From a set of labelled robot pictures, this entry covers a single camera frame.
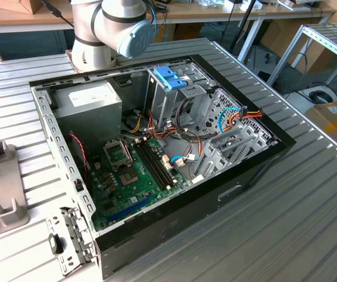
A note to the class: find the black open PC case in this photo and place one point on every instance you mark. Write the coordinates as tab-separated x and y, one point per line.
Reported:
186	223

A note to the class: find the blue expansion slot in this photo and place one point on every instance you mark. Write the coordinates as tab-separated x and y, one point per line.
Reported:
130	208

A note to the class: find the grey metal drive cage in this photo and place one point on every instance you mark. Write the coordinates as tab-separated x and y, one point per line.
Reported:
162	102

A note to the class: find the black RAM slot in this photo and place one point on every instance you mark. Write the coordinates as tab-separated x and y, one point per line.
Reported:
159	164
151	167

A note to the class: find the wooden desk white frame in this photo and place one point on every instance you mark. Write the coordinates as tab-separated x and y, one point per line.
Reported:
186	11

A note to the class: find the black case fan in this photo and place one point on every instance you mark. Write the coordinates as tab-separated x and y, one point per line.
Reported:
77	158

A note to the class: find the plain brown cardboard box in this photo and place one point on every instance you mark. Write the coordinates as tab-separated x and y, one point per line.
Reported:
280	35

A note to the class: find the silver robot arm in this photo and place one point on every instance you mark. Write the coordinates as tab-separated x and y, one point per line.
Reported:
92	53

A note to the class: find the black tripod pole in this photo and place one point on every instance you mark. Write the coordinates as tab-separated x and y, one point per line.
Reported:
245	20

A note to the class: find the green motherboard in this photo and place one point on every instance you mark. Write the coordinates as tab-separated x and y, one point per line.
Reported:
127	202

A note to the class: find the grey slot retainer bracket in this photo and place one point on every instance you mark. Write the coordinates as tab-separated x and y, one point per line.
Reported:
74	235

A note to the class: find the blue drive cage latch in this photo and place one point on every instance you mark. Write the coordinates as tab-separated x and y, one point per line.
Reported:
171	79

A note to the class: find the grey parts rack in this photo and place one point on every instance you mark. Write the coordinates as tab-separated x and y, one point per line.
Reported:
1	182

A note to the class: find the labelled cardboard box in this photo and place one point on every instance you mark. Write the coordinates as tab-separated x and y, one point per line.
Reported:
333	129

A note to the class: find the black case rail latch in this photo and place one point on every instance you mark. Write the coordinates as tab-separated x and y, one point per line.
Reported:
78	185

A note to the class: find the grey disk bay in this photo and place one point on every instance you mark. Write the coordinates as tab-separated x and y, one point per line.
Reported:
212	155

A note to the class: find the grey power supply unit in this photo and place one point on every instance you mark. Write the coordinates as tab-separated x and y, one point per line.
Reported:
92	123

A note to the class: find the CPU socket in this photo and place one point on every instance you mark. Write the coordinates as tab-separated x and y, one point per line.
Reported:
128	177

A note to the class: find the metal slat shelf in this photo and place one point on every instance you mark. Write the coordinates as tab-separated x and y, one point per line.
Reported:
327	41

